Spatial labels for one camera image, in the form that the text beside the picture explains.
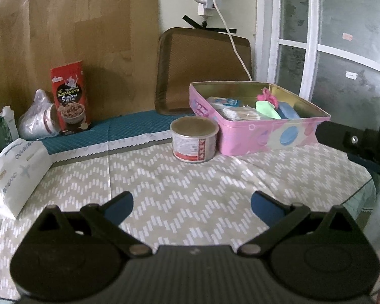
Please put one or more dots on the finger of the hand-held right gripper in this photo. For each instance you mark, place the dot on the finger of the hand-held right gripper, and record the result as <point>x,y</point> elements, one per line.
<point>367,164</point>
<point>335,136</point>

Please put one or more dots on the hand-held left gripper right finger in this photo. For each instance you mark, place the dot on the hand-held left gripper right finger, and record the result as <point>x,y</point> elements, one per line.
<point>266,209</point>

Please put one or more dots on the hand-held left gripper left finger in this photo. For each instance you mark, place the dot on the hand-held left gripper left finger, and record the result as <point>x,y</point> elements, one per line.
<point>120,208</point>

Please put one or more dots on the pink tin box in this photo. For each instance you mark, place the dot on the pink tin box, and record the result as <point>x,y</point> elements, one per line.
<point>250,139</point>

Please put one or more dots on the mint green sheet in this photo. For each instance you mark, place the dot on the mint green sheet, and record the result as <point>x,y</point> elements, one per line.
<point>362,196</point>

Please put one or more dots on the zigzag patterned cloth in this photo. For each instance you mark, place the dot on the zigzag patterned cloth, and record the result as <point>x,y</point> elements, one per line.
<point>193,190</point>

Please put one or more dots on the pink hair scrunchie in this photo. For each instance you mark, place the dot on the pink hair scrunchie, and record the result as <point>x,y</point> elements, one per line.
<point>269,96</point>

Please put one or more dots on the teal patterned mat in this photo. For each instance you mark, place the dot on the teal patterned mat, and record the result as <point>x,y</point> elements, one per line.
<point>129,126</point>

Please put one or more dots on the round tin can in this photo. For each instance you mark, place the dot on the round tin can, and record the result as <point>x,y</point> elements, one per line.
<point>190,145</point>

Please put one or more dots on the cotton swab pack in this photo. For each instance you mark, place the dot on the cotton swab pack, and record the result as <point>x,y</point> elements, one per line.
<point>240,114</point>

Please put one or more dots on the large white tissue pack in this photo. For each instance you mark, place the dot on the large white tissue pack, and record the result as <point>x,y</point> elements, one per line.
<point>15,171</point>

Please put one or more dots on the small white blue tissue pack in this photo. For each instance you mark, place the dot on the small white blue tissue pack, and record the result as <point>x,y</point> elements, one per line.
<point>223,102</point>

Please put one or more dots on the red cereal box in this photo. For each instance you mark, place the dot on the red cereal box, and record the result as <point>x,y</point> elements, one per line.
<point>70,101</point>

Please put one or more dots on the clear plastic bag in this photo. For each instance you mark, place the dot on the clear plastic bag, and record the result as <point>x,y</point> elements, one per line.
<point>34,120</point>

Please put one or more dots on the green white carton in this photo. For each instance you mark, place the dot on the green white carton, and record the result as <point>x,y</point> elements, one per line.
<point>9,120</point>

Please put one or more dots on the brown tray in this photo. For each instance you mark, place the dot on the brown tray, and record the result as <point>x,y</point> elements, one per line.
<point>202,63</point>

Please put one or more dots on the black tape strip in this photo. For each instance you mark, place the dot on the black tape strip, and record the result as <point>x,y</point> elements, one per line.
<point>193,22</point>

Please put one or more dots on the brown cardboard sheet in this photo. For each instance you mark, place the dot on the brown cardboard sheet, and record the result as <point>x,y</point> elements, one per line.
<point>82,22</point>

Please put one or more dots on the white window frame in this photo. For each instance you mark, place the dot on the white window frame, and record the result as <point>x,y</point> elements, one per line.
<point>312,22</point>

